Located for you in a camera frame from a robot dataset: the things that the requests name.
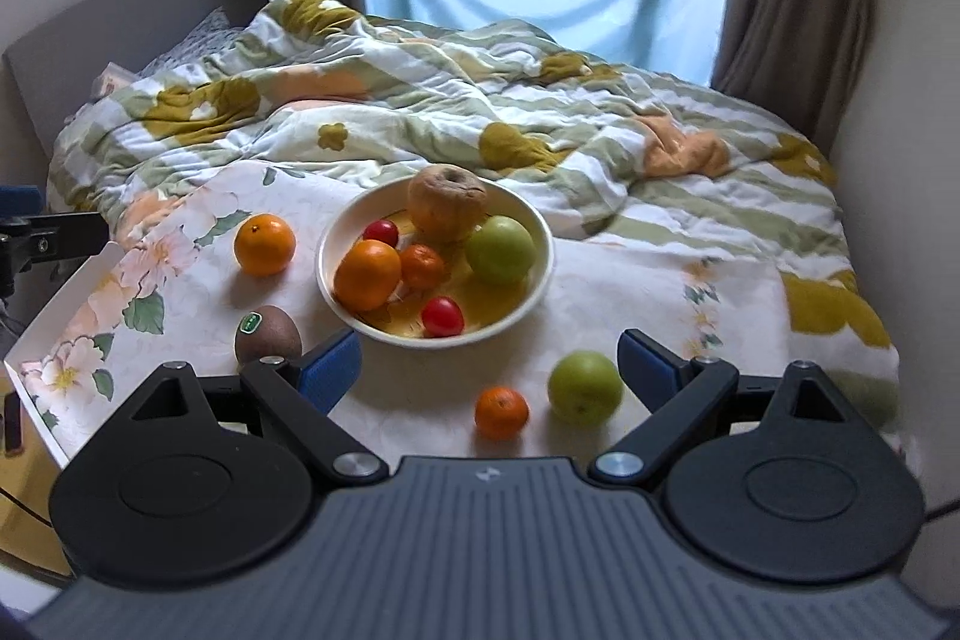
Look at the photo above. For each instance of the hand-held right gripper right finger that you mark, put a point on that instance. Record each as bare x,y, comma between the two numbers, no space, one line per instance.
649,366

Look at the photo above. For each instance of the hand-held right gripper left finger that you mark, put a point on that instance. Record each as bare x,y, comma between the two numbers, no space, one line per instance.
334,370

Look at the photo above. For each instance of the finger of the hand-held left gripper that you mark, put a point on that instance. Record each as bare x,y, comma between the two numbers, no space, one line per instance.
60,229

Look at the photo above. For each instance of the small green apple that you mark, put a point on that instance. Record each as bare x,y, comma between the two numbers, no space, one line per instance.
585,389

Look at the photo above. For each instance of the brown kiwi with green sticker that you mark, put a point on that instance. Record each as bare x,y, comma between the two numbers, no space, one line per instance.
268,336

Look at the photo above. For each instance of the orange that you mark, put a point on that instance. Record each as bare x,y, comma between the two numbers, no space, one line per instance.
366,274
264,244

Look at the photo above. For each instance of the red cherry tomato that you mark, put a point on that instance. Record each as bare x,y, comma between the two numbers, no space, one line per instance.
442,317
380,230

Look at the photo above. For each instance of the small mandarin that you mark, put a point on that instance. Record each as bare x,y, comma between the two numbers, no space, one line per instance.
501,413
422,265

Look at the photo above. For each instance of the cream bowl with yellow inside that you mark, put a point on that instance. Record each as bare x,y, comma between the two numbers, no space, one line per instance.
495,310

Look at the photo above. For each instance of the large green apple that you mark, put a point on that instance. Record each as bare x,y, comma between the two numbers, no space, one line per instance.
501,250

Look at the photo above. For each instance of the wrinkled yellow apple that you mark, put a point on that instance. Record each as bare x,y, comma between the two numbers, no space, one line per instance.
446,197

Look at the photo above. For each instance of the floral tablecloth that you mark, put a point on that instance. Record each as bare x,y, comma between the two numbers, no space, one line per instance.
637,302

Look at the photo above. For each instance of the small white box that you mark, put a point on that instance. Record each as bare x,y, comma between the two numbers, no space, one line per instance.
112,81

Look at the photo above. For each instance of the grey headboard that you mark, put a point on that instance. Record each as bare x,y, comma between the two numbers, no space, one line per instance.
112,18

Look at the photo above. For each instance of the patterned grey pillow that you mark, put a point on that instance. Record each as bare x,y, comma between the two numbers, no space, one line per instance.
195,39

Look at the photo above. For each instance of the floral striped duvet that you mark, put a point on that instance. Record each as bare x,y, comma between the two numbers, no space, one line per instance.
525,108

